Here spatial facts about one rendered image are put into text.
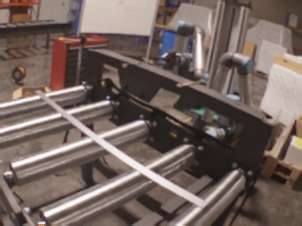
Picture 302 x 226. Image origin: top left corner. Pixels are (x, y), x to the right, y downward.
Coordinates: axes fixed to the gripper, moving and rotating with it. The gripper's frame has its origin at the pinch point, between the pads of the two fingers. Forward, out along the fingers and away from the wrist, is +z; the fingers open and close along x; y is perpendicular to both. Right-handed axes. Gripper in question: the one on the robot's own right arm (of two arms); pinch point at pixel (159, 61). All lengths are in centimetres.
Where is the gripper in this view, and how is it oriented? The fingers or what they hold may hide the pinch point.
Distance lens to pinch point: 160.8
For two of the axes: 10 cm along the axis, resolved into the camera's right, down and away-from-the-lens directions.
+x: -1.8, 9.1, 3.8
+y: 7.5, 3.7, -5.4
